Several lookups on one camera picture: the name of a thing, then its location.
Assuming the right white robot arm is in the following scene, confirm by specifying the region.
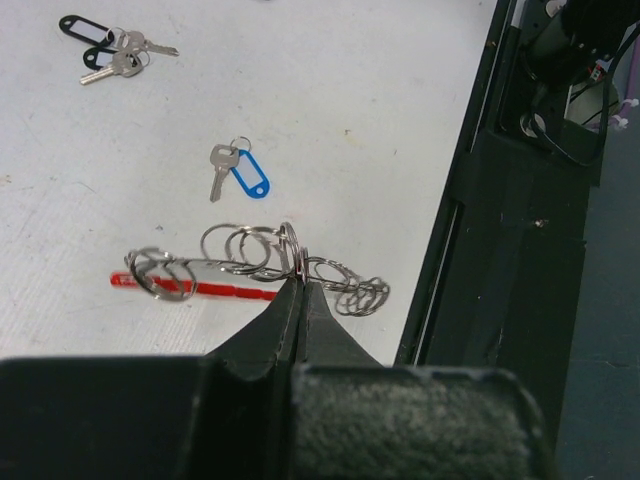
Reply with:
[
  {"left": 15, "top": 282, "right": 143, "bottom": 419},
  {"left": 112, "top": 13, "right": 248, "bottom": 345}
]
[{"left": 522, "top": 0, "right": 639, "bottom": 89}]

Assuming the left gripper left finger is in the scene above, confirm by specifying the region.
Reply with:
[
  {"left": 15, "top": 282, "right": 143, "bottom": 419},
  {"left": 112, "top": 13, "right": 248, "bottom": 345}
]
[{"left": 1, "top": 279, "right": 303, "bottom": 479}]

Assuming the black carabiner key bunch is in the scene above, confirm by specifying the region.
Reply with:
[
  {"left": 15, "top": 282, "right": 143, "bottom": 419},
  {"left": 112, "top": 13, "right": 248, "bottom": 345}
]
[{"left": 58, "top": 14, "right": 180, "bottom": 86}]

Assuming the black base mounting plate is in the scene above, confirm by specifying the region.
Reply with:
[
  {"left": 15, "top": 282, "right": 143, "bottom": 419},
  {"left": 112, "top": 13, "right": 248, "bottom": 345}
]
[{"left": 393, "top": 0, "right": 616, "bottom": 451}]

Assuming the red handled keyring holder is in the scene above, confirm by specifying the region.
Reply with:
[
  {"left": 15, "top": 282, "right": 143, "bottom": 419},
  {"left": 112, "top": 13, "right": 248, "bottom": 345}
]
[{"left": 110, "top": 222, "right": 390, "bottom": 317}]

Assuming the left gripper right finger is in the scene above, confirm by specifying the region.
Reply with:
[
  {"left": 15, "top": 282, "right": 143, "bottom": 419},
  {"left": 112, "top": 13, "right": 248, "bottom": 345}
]
[{"left": 289, "top": 283, "right": 555, "bottom": 479}]

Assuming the blue tagged key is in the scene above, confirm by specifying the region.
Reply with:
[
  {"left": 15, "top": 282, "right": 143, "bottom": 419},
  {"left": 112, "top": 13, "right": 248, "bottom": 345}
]
[{"left": 209, "top": 136, "right": 271, "bottom": 203}]

